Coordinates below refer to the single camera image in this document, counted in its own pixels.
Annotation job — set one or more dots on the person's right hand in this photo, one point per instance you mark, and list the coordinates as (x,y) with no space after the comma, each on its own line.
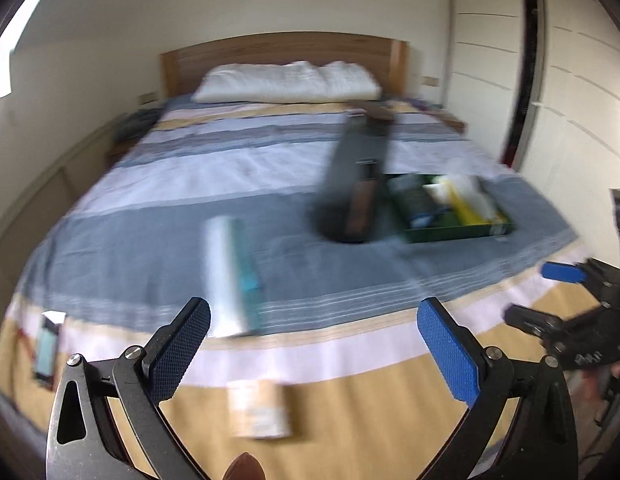
(590,387)

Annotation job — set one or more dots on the green box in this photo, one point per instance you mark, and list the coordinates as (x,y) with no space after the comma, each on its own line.
(455,232)

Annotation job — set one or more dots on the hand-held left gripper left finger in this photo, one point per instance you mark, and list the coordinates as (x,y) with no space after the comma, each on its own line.
(182,350)

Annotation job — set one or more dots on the white and teal box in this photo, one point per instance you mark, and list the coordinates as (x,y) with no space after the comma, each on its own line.
(229,280)

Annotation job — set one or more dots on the small beige box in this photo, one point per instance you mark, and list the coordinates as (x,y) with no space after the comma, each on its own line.
(257,407)

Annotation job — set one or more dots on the smartphone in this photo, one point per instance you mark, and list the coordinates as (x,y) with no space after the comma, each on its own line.
(47,350)

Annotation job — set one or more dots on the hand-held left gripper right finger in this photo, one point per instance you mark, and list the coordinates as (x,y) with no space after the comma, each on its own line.
(447,355)

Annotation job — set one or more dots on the white pillow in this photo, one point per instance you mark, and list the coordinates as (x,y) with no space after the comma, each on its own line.
(285,82)

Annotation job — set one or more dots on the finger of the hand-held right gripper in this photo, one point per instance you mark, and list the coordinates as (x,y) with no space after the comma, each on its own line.
(562,272)
(532,322)

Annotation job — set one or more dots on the wooden headboard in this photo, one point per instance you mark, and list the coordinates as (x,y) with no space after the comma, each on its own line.
(280,47)

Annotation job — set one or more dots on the wall switch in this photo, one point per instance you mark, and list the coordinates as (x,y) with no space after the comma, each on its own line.
(147,97)
(430,80)

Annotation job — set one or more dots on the grey towel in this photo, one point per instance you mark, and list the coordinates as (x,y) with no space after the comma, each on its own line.
(415,200)

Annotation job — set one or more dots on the yellow towel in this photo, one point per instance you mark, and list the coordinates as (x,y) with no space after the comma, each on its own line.
(472,212)

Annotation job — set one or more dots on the striped bedspread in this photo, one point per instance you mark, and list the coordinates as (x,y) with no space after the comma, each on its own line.
(189,200)

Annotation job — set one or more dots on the white wardrobe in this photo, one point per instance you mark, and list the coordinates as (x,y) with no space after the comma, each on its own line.
(580,85)

